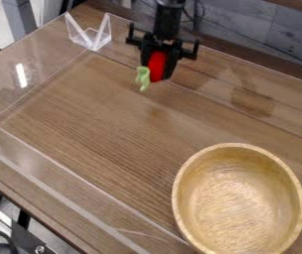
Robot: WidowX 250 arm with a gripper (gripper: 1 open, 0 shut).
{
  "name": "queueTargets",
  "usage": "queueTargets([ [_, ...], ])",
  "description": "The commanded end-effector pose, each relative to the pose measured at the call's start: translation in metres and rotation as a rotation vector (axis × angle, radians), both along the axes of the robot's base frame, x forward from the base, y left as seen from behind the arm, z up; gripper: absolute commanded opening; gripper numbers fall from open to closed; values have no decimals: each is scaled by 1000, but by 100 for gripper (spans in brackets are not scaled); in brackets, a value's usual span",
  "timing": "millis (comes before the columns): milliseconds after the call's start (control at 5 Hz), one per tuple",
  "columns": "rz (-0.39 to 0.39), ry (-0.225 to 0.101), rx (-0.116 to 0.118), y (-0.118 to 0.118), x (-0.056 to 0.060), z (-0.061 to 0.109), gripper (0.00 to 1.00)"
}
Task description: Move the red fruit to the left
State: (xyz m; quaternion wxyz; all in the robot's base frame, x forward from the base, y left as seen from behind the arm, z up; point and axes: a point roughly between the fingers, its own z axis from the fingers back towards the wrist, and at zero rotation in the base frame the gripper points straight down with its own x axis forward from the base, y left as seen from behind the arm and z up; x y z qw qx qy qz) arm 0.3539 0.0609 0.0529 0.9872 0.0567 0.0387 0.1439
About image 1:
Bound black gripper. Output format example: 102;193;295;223
126;23;201;79

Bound red plush strawberry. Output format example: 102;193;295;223
135;51;167;92

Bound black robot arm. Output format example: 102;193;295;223
126;0;201;82

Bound clear acrylic tray walls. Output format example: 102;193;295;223
0;17;302;254

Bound wooden bowl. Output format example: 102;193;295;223
171;143;302;254

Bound grey post top left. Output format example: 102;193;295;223
3;0;37;41

